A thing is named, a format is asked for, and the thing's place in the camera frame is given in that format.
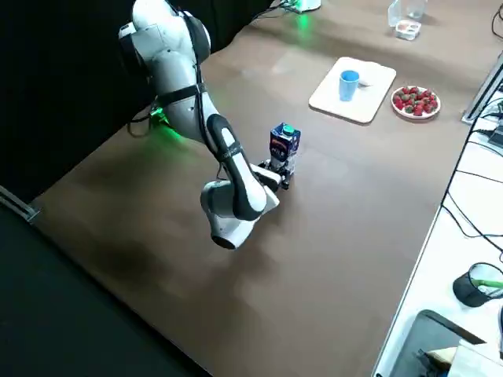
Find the cardboard box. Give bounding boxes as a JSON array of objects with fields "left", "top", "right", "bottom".
[{"left": 427, "top": 340, "right": 503, "bottom": 377}]

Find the clear plastic egg box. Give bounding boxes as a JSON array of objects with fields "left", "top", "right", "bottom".
[{"left": 387, "top": 0, "right": 424, "bottom": 41}]

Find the blue white milk carton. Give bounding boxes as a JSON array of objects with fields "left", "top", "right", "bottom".
[{"left": 269, "top": 122, "right": 303, "bottom": 176}]

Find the white rectangular tray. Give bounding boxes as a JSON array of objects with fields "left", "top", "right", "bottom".
[{"left": 307, "top": 56, "right": 398, "bottom": 125}]

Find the blue cup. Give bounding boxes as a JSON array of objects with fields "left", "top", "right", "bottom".
[{"left": 339, "top": 70, "right": 361, "bottom": 103}]

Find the white round plate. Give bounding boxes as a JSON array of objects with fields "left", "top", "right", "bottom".
[{"left": 390, "top": 85, "right": 442, "bottom": 120}]

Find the green pen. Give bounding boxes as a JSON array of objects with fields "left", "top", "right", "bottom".
[{"left": 471, "top": 276, "right": 503, "bottom": 290}]

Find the black flat tray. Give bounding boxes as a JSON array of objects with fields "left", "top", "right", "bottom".
[{"left": 372, "top": 309, "right": 489, "bottom": 377}]

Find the red strawberry pile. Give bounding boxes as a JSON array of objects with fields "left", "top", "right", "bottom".
[{"left": 392, "top": 86, "right": 439, "bottom": 117}]

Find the aluminium frame rail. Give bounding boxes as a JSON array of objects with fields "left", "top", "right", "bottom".
[{"left": 0, "top": 183, "right": 41, "bottom": 224}]

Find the black mesh pen holder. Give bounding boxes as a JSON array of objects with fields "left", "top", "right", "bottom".
[{"left": 452, "top": 262, "right": 503, "bottom": 309}]

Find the aluminium post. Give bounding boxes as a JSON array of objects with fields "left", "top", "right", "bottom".
[{"left": 461, "top": 53, "right": 503, "bottom": 125}]

